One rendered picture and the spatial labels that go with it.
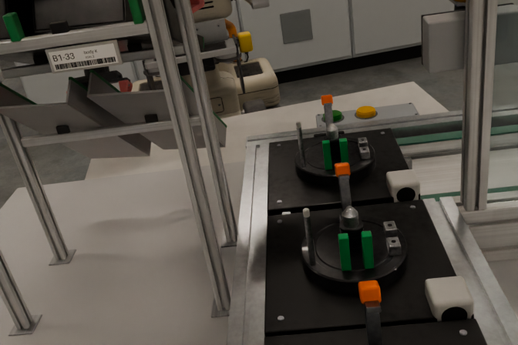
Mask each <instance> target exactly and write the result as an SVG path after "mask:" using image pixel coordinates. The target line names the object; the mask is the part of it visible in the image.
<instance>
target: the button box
mask: <svg viewBox="0 0 518 345"><path fill-rule="evenodd" d="M374 108H375V115H374V116H372V117H368V118H361V117H358V116H357V115H356V110H357V109H356V110H349V111H343V112H341V113H342V119H340V120H338V121H336V122H334V124H335V125H336V126H338V125H344V124H352V123H358V122H370V121H376V120H383V119H395V118H402V117H408V116H420V114H419V113H418V111H417V110H416V108H415V106H414V105H413V103H411V102H410V103H405V104H398V105H392V106H380V107H374ZM316 123H317V128H320V127H326V123H325V121H324V119H323V114H317V115H316Z"/></svg>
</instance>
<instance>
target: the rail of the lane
mask: <svg viewBox="0 0 518 345"><path fill-rule="evenodd" d="M337 127H338V134H344V133H350V132H363V131H369V130H376V129H388V128H391V129H392V131H393V133H394V136H395V138H396V139H397V138H404V137H411V136H423V135H430V134H436V133H444V132H455V131H462V130H463V111H462V110H458V111H451V112H440V113H433V114H427V115H420V116H408V117H402V118H395V119H383V120H376V121H370V122H358V123H352V124H344V125H338V126H337ZM301 131H302V138H303V139H305V138H312V137H319V136H326V127H320V128H313V129H302V130H301ZM293 139H298V134H297V130H294V131H288V132H276V133H270V134H263V135H256V136H247V138H246V146H245V147H246V151H247V146H254V145H256V148H260V144H267V143H269V142H280V141H286V140H293Z"/></svg>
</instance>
